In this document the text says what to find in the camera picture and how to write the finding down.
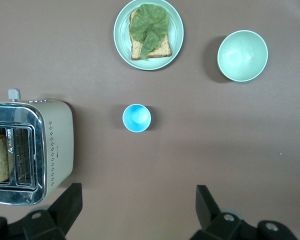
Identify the beige and chrome toaster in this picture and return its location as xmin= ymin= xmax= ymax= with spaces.
xmin=0 ymin=88 xmax=75 ymax=206

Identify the blue plastic cup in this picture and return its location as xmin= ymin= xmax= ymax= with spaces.
xmin=122 ymin=103 xmax=153 ymax=133

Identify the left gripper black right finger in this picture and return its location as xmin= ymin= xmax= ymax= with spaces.
xmin=189 ymin=184 xmax=244 ymax=240

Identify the toast slice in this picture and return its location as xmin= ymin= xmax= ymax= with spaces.
xmin=128 ymin=6 xmax=173 ymax=61

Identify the pale green plate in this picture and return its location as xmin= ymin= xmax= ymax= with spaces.
xmin=113 ymin=0 xmax=185 ymax=71

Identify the pale green bowl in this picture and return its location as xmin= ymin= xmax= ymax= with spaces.
xmin=216 ymin=29 xmax=269 ymax=83

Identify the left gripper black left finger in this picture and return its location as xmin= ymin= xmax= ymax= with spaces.
xmin=21 ymin=183 xmax=83 ymax=240

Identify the green lettuce leaf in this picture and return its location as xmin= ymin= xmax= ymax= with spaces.
xmin=129 ymin=3 xmax=170 ymax=60

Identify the brown table cover mat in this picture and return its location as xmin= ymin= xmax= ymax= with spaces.
xmin=0 ymin=0 xmax=300 ymax=240

